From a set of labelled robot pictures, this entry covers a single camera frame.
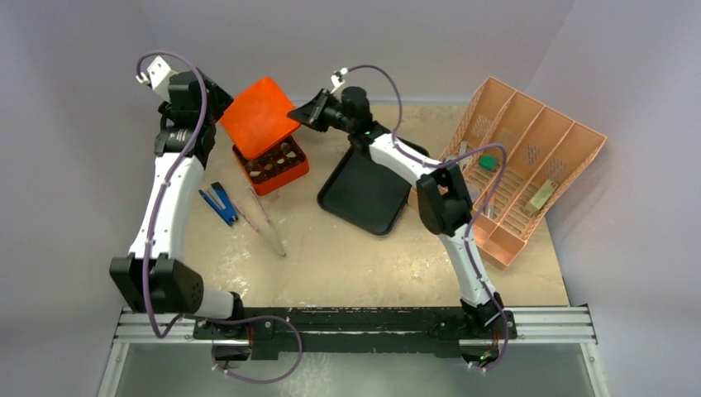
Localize orange box lid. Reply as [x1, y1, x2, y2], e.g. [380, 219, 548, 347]
[219, 77, 301, 159]

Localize pink metal tongs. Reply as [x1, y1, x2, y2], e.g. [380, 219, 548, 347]
[233, 186, 288, 258]

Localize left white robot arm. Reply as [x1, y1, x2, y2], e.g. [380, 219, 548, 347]
[109, 59, 246, 338]

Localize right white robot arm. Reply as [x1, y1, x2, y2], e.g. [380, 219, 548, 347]
[287, 86, 503, 337]

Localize orange chocolate box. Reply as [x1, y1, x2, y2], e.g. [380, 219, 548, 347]
[231, 136, 309, 196]

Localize black tray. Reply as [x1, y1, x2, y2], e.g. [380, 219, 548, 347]
[317, 147, 412, 236]

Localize blue stapler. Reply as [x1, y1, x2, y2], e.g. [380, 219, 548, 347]
[198, 182, 239, 227]

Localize paper clip jar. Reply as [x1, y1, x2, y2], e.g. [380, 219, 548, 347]
[466, 183, 481, 203]

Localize green eraser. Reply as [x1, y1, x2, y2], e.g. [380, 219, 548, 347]
[479, 155, 498, 172]

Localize pink desk organizer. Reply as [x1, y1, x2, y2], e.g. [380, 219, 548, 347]
[438, 77, 607, 268]

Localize staple box in organizer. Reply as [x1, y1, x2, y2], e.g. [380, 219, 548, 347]
[523, 179, 559, 216]

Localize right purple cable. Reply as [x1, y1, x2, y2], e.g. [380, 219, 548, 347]
[339, 65, 510, 374]

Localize purple cable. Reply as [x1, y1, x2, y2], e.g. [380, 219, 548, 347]
[339, 65, 510, 374]
[136, 50, 304, 386]

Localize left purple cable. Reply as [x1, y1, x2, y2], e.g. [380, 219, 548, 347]
[136, 50, 304, 386]

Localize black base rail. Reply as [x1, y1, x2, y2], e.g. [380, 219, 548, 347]
[193, 304, 517, 366]

